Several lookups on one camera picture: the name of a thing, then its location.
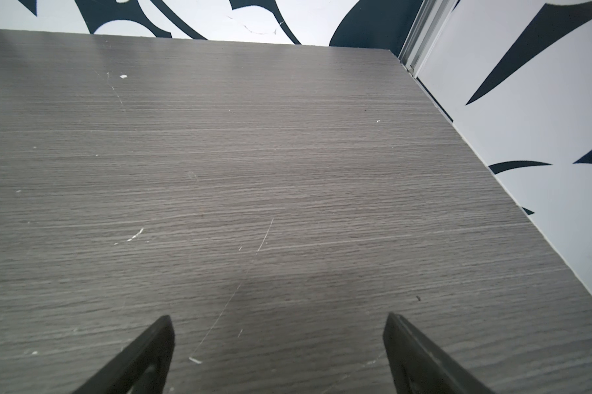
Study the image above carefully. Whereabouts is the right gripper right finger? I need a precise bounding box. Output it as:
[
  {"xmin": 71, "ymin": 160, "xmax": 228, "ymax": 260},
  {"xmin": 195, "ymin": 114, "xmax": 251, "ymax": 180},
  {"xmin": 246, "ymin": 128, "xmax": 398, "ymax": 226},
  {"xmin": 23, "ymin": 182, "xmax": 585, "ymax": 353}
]
[{"xmin": 383, "ymin": 313, "xmax": 492, "ymax": 394}]

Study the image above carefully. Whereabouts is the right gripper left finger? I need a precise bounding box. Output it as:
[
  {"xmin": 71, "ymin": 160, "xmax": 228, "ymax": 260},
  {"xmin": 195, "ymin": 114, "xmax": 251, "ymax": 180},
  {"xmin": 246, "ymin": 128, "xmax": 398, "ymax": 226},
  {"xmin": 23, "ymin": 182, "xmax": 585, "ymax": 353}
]
[{"xmin": 76, "ymin": 315, "xmax": 176, "ymax": 393}]

